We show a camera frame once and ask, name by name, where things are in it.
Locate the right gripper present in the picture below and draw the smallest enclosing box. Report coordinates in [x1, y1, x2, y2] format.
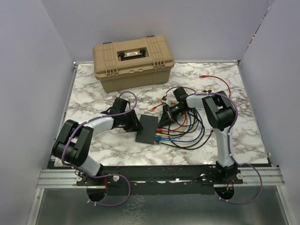
[158, 104, 187, 128]

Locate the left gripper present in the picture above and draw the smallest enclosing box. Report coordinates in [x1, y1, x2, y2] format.
[120, 110, 143, 133]

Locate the dark grey network switch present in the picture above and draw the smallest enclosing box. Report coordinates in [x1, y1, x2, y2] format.
[135, 114, 158, 145]

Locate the long red ethernet cable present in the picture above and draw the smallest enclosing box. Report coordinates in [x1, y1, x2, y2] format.
[199, 75, 233, 97]

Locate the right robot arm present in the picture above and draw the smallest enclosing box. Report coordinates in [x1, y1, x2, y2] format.
[158, 87, 238, 183]

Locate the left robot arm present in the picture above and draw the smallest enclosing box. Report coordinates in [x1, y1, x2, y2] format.
[52, 97, 143, 185]

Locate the tan plastic toolbox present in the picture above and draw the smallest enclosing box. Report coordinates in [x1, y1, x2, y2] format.
[93, 36, 175, 93]

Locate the short red ethernet cable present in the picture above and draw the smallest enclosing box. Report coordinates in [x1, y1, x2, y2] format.
[151, 105, 190, 132]

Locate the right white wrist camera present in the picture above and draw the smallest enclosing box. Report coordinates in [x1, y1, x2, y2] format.
[157, 95, 173, 106]

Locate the blue ethernet cable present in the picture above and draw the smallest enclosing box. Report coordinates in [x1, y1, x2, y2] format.
[156, 110, 200, 143]
[154, 110, 203, 147]

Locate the yellow ethernet cable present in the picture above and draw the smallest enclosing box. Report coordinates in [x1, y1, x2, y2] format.
[156, 98, 195, 137]

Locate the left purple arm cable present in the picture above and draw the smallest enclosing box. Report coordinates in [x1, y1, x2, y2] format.
[61, 91, 138, 207]

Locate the black mounting base plate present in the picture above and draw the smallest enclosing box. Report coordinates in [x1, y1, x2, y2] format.
[47, 160, 271, 195]

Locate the aluminium front rail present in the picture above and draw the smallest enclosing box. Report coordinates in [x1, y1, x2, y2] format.
[37, 167, 285, 189]

